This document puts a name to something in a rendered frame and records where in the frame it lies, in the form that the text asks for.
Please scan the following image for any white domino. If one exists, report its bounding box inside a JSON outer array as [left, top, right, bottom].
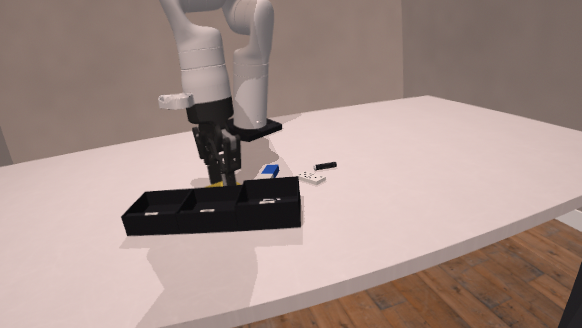
[[295, 171, 326, 185]]

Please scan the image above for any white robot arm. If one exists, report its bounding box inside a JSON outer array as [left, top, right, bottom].
[[158, 0, 274, 129]]

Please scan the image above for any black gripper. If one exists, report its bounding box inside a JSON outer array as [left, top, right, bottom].
[[186, 96, 241, 186]]

